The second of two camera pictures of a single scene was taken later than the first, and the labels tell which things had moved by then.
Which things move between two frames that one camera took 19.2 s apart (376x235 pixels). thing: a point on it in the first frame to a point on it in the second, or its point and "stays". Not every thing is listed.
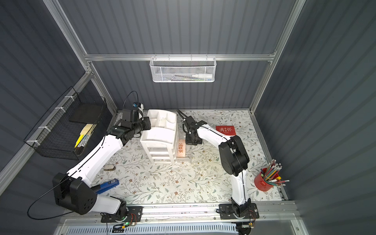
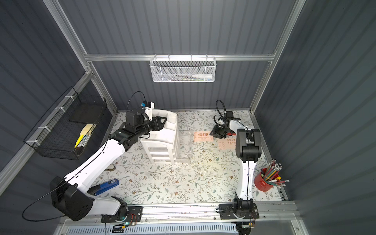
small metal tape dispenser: [109, 167] stays
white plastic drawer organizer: [161, 141] stays
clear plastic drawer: [183, 153] stays
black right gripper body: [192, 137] to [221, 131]
